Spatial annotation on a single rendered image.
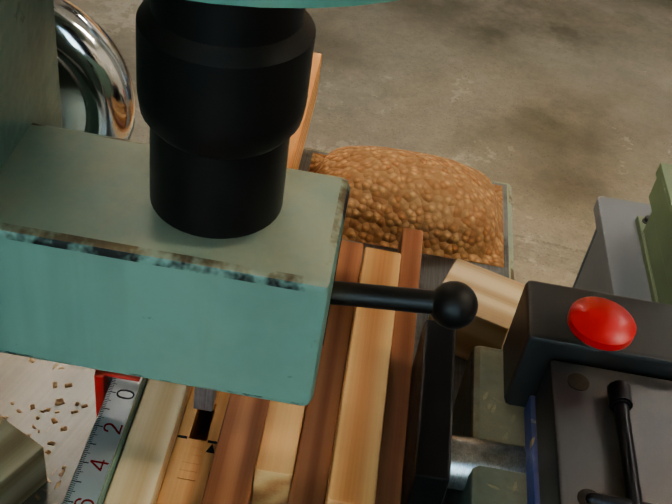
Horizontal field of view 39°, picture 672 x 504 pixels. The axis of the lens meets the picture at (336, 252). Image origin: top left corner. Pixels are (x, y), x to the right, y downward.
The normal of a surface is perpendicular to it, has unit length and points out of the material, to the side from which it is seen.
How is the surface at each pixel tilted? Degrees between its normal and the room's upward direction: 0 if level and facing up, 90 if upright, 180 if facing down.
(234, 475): 0
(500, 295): 0
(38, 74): 90
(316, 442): 0
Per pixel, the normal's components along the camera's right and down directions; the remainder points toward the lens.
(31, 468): 0.83, 0.44
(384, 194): -0.02, -0.15
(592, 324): 0.01, -0.68
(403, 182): 0.06, -0.45
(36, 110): 0.98, 0.18
